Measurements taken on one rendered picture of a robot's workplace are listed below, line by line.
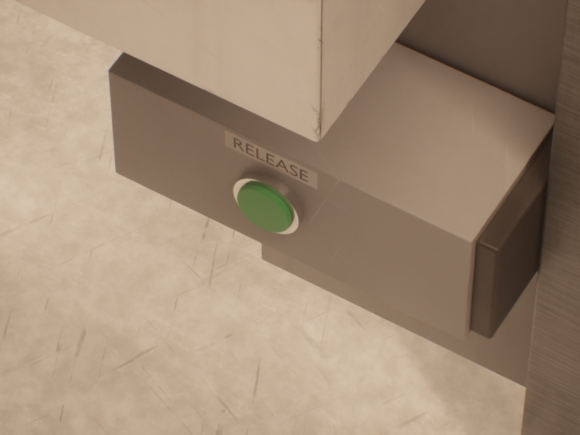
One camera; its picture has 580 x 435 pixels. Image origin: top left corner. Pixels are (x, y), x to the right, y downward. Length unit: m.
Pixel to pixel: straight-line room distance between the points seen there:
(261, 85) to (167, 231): 1.64
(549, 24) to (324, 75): 0.21
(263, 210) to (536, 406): 0.20
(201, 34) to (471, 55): 0.24
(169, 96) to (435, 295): 0.16
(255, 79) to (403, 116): 0.21
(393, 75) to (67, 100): 1.53
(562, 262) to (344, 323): 1.36
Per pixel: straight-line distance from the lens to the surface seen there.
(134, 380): 2.84
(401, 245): 1.49
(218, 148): 1.51
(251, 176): 1.50
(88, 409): 2.82
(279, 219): 1.51
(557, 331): 1.56
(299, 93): 1.28
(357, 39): 1.29
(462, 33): 1.50
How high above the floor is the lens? 2.36
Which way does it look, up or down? 53 degrees down
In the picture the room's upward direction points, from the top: straight up
